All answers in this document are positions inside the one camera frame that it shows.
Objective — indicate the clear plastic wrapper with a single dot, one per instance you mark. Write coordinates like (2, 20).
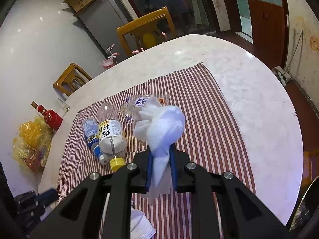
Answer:
(133, 104)

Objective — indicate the red wooden door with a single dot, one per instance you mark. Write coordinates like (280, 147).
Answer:
(270, 28)

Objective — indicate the white face mask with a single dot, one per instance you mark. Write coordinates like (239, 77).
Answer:
(140, 226)

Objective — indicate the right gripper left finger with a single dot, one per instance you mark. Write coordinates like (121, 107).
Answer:
(100, 206)

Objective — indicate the wooden chair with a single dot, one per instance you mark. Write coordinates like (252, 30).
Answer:
(146, 31)
(73, 78)

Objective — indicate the red liquor bottle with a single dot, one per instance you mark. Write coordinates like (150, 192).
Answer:
(51, 118)

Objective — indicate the pink toy tricycle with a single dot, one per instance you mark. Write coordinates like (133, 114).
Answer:
(111, 58)

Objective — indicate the grey refrigerator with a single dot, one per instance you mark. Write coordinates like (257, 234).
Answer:
(101, 18)

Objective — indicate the black gold-rimmed trash bin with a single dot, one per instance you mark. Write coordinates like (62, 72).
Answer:
(305, 222)

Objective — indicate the wooden chair left side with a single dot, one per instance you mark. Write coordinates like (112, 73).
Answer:
(73, 78)

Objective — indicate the red striped table cloth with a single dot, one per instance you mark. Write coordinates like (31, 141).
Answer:
(211, 138)

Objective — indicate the yellow plastic bag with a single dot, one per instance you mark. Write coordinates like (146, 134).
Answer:
(31, 147)

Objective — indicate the blue-label plastic bottle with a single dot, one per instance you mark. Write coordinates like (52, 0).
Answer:
(91, 137)

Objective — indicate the wooden chair far side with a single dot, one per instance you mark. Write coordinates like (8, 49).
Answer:
(146, 31)

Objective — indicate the yellow-cap plastic bottle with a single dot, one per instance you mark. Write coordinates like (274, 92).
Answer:
(112, 143)

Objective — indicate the white tissue paper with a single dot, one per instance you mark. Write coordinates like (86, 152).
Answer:
(160, 127)

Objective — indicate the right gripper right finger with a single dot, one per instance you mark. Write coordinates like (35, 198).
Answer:
(221, 205)

